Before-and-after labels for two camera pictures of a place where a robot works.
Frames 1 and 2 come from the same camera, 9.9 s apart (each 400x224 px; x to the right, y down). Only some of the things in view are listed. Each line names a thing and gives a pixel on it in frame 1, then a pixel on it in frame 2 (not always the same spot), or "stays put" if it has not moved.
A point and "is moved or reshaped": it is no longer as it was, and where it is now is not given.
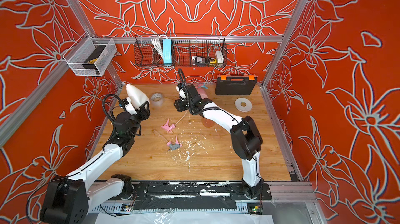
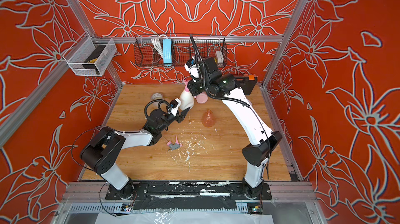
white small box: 219,56 stays put
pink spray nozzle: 169,127 is moved or reshaped
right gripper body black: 184,106 -> 196,88
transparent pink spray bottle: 207,122 stays put
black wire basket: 159,50 stays put
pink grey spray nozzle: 174,146 stays put
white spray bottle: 137,97 is moved or reshaped
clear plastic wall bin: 90,57 stays put
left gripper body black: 136,121 -> 167,120
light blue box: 167,52 stays put
